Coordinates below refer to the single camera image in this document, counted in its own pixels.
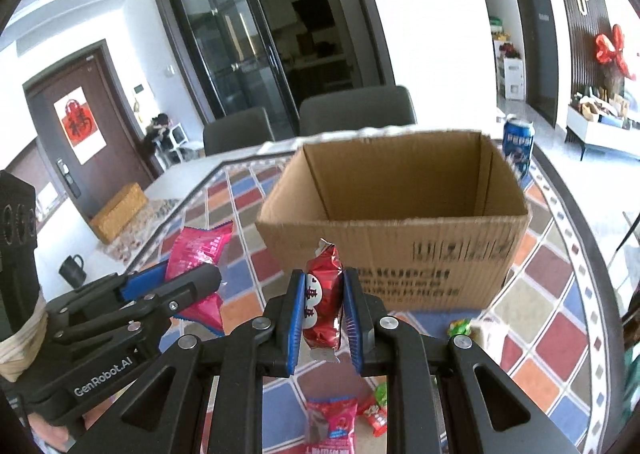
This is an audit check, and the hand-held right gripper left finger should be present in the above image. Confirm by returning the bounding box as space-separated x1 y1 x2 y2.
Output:
82 270 307 454

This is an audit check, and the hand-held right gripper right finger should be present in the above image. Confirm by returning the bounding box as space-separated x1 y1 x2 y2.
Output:
342 268 576 454

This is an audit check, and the woven straw basket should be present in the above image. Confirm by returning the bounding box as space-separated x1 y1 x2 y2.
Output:
89 183 149 245

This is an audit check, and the colourful checked tablecloth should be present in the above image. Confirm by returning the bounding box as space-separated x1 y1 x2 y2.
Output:
125 134 631 454

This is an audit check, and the small white shelf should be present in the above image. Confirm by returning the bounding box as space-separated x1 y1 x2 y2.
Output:
150 123 188 167

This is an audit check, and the brown cardboard box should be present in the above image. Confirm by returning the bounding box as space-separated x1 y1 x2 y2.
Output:
255 130 532 312

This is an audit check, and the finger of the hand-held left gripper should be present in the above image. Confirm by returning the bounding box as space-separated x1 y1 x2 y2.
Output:
47 263 168 325
50 265 223 367

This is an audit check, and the red and green candy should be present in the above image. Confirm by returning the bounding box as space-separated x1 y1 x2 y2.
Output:
357 381 390 437

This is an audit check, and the person's left hand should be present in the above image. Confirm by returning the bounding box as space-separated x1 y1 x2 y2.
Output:
27 414 76 452

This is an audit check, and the red ribbon bow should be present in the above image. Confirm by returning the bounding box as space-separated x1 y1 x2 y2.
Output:
595 24 638 80

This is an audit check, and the pink snack packet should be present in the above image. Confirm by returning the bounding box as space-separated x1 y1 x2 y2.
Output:
304 396 358 454
165 221 235 337

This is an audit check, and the black mug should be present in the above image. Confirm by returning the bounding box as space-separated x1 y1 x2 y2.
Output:
58 254 87 289

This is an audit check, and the blue drink can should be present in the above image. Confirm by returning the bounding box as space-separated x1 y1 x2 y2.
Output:
501 115 536 180

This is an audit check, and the dark interior door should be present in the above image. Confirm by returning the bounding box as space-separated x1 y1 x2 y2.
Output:
506 0 560 127

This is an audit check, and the red foil snack packet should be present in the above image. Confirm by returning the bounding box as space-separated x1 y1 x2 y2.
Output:
302 238 346 365

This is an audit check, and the brown entrance door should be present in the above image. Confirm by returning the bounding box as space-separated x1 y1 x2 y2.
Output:
22 39 156 230

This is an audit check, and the grey dining chair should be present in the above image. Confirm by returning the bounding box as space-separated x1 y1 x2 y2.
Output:
202 107 276 157
299 85 418 137

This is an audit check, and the white crumpled wrapper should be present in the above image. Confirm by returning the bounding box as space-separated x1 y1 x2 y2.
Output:
472 319 507 370

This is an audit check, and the white sideboard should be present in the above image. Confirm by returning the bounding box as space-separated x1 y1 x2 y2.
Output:
566 104 640 162

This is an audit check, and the red paper door poster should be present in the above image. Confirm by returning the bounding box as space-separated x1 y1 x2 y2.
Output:
53 87 106 165

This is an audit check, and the pink flat snack packet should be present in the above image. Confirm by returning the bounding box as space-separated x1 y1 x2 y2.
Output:
304 396 358 454

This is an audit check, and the black framed sliding glass door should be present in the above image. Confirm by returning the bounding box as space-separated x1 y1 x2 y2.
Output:
152 0 401 125

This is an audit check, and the pile of gift boxes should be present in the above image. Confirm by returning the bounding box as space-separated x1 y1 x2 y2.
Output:
572 84 640 127

